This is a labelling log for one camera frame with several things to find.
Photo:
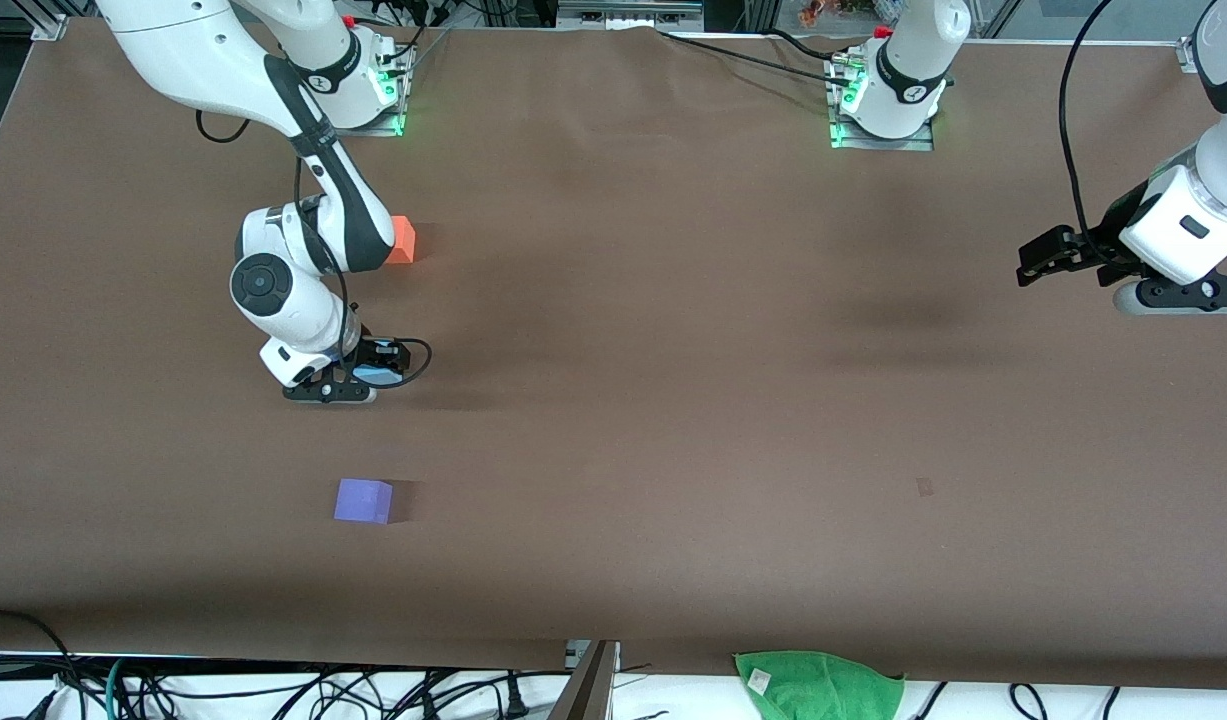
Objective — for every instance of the blue block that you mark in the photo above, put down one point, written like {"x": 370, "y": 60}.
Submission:
{"x": 379, "y": 376}

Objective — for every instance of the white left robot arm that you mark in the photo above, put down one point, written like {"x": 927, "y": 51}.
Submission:
{"x": 908, "y": 70}

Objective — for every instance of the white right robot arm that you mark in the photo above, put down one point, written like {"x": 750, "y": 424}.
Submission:
{"x": 273, "y": 290}

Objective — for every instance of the orange block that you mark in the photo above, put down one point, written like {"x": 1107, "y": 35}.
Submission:
{"x": 403, "y": 240}

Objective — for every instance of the purple block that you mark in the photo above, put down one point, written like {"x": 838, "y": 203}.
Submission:
{"x": 363, "y": 501}

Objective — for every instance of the black power plug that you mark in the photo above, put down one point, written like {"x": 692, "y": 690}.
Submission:
{"x": 515, "y": 698}

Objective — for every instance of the aluminium profile bar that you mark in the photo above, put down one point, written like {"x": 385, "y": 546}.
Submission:
{"x": 588, "y": 685}

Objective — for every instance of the green cloth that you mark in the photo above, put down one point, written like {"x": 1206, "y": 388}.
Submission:
{"x": 823, "y": 690}

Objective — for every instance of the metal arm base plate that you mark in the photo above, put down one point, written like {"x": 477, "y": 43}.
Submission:
{"x": 373, "y": 125}
{"x": 843, "y": 140}

